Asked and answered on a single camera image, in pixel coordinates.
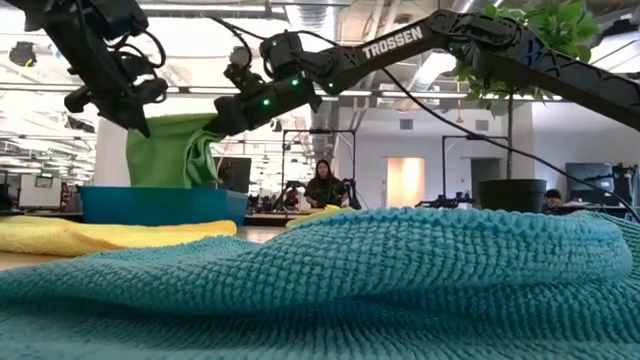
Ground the black plant pot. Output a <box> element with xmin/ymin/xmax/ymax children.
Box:
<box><xmin>476</xmin><ymin>178</ymin><xmax>548</xmax><ymax>214</ymax></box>

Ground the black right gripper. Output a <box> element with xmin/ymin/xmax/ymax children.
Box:
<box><xmin>204</xmin><ymin>74</ymin><xmax>324</xmax><ymax>136</ymax></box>

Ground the white cabinet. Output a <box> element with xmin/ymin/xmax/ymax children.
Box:
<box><xmin>18</xmin><ymin>173</ymin><xmax>64</xmax><ymax>210</ymax></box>

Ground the silver ribbed ventilation duct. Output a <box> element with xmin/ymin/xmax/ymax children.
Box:
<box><xmin>287</xmin><ymin>0</ymin><xmax>346</xmax><ymax>161</ymax></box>

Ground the dark wide monitor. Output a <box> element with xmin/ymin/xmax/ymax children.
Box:
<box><xmin>565</xmin><ymin>162</ymin><xmax>617</xmax><ymax>205</ymax></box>

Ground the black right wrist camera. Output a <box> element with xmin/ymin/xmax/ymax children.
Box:
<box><xmin>223</xmin><ymin>30</ymin><xmax>305</xmax><ymax>94</ymax></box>

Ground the person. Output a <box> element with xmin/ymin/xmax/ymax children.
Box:
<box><xmin>542</xmin><ymin>188</ymin><xmax>565</xmax><ymax>215</ymax></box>
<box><xmin>303</xmin><ymin>158</ymin><xmax>349</xmax><ymax>210</ymax></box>

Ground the teal microfiber towel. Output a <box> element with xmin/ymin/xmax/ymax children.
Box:
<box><xmin>0</xmin><ymin>207</ymin><xmax>640</xmax><ymax>360</ymax></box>

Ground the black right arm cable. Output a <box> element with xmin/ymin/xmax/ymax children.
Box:
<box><xmin>204</xmin><ymin>13</ymin><xmax>640</xmax><ymax>222</ymax></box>

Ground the black flat monitor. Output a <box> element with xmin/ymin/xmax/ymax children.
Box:
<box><xmin>214</xmin><ymin>156</ymin><xmax>253</xmax><ymax>195</ymax></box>

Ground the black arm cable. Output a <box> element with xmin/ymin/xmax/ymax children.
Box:
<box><xmin>107</xmin><ymin>27</ymin><xmax>169</xmax><ymax>71</ymax></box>
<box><xmin>204</xmin><ymin>13</ymin><xmax>640</xmax><ymax>222</ymax></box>

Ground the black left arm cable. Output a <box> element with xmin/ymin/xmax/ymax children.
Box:
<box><xmin>107</xmin><ymin>27</ymin><xmax>169</xmax><ymax>71</ymax></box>

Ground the green leafy plant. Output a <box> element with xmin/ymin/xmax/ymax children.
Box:
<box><xmin>452</xmin><ymin>0</ymin><xmax>601</xmax><ymax>181</ymax></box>

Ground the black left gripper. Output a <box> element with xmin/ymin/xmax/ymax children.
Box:
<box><xmin>63</xmin><ymin>47</ymin><xmax>170</xmax><ymax>137</ymax></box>

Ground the black aluminium table frame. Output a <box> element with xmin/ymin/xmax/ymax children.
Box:
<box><xmin>24</xmin><ymin>211</ymin><xmax>290</xmax><ymax>229</ymax></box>

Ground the black gantry stand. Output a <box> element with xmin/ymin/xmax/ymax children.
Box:
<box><xmin>441</xmin><ymin>134</ymin><xmax>507</xmax><ymax>201</ymax></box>
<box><xmin>281</xmin><ymin>128</ymin><xmax>358</xmax><ymax>211</ymax></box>

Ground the white pillar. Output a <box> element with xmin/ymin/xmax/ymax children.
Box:
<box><xmin>93</xmin><ymin>117</ymin><xmax>132</xmax><ymax>188</ymax></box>

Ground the teal plastic bin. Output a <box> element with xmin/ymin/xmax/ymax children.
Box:
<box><xmin>80</xmin><ymin>186</ymin><xmax>249</xmax><ymax>227</ymax></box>

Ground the yellow microfiber towel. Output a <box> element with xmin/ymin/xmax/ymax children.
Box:
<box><xmin>0</xmin><ymin>214</ymin><xmax>238</xmax><ymax>258</ymax></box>

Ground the grass green microfiber towel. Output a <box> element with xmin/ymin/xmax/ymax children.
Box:
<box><xmin>125</xmin><ymin>112</ymin><xmax>226</xmax><ymax>190</ymax></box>

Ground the black ceiling camera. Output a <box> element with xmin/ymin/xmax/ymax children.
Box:
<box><xmin>8</xmin><ymin>41</ymin><xmax>37</xmax><ymax>69</ymax></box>
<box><xmin>228</xmin><ymin>45</ymin><xmax>253</xmax><ymax>71</ymax></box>

